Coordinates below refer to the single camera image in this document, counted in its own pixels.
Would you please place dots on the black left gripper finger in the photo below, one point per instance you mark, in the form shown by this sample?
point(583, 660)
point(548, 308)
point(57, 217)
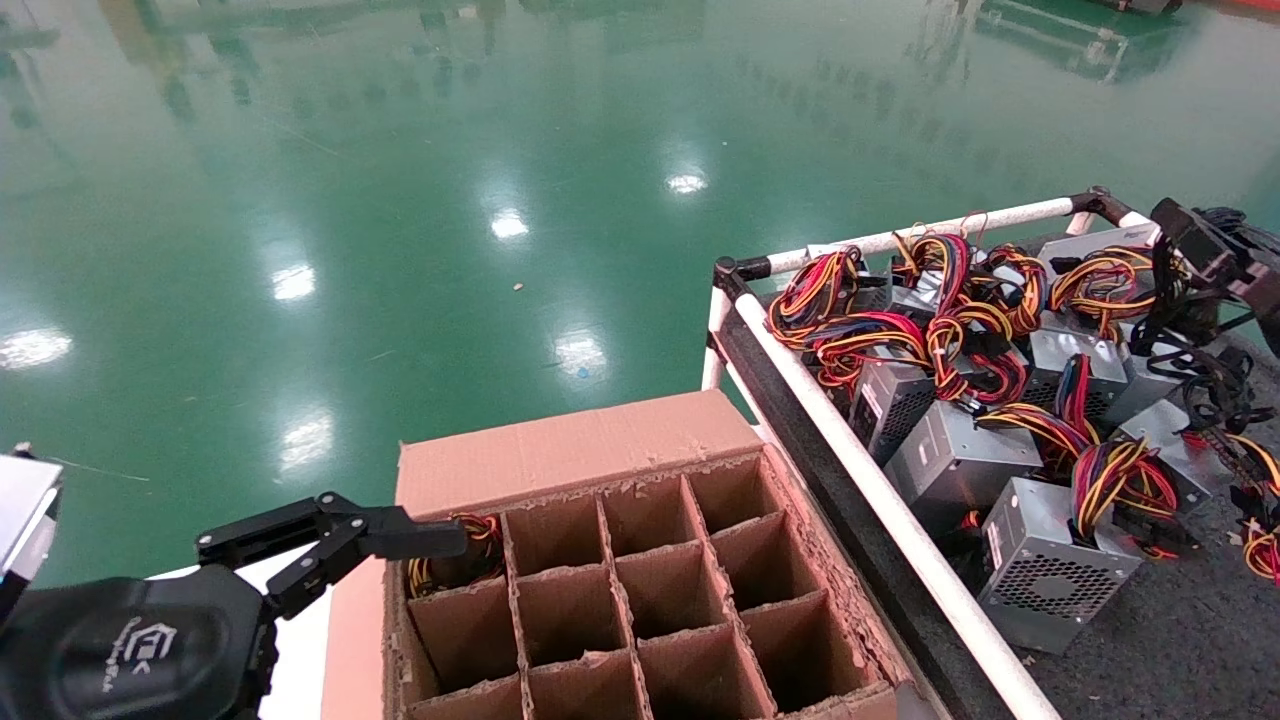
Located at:
point(410, 535)

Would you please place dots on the green floor platform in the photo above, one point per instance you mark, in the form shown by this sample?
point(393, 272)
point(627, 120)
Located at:
point(1060, 35)

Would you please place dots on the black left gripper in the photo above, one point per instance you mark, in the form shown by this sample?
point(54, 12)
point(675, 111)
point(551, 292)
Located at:
point(120, 650)

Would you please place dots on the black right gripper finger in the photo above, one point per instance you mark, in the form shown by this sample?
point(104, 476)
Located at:
point(1200, 245)

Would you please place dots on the grey flat power supply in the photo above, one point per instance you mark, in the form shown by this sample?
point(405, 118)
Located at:
point(950, 465)

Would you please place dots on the silver power supply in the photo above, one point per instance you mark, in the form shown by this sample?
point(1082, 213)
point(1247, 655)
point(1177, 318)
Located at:
point(1090, 240)
point(1195, 465)

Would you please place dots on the silver power supply mesh side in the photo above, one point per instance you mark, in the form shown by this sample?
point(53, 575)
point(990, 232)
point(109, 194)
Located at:
point(1040, 590)

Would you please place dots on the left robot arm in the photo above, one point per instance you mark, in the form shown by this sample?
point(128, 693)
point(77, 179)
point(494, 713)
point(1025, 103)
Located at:
point(25, 510)

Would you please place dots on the cardboard box with dividers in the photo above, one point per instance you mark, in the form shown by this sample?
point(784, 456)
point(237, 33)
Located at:
point(570, 450)

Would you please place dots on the dark grey vented power supply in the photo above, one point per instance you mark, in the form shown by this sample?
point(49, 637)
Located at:
point(890, 410)

